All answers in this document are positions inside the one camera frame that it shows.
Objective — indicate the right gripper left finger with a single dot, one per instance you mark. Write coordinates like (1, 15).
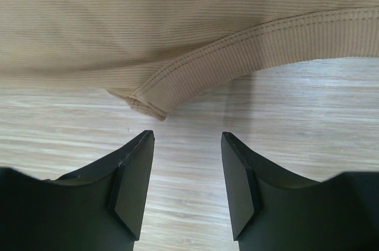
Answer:
(97, 207)

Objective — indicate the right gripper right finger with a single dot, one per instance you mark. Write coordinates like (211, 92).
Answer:
(272, 208)

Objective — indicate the tan tank top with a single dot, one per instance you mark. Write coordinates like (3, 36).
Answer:
(157, 54)

